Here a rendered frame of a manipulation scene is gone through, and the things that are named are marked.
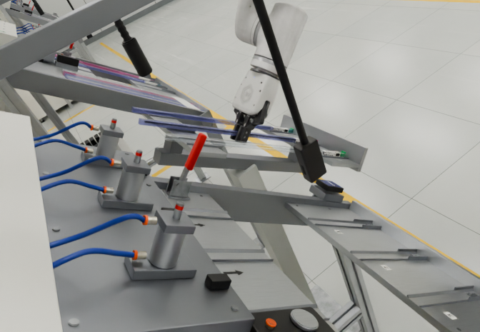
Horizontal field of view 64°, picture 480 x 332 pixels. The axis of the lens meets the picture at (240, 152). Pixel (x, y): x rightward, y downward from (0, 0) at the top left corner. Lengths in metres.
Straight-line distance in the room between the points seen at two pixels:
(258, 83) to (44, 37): 0.67
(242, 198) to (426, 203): 1.29
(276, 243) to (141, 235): 0.83
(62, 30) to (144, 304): 0.18
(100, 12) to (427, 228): 1.65
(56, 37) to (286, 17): 0.69
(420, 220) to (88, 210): 1.59
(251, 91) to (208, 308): 0.67
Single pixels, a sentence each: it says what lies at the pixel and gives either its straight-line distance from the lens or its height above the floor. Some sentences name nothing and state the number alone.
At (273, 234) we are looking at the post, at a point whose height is 0.57.
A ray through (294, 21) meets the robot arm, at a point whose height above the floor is 1.10.
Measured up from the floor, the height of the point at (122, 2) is 1.34.
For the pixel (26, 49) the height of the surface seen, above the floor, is 1.34.
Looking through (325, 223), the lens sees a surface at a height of 0.83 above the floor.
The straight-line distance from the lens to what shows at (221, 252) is 0.49.
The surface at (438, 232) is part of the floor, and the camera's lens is 1.78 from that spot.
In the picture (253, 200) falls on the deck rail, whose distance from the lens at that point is 0.72.
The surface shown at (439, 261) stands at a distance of 0.80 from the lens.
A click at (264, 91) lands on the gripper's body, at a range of 0.87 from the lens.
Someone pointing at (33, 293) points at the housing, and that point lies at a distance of 0.24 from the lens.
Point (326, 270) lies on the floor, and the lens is 1.71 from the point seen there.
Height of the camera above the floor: 1.38
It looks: 33 degrees down
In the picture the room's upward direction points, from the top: 24 degrees counter-clockwise
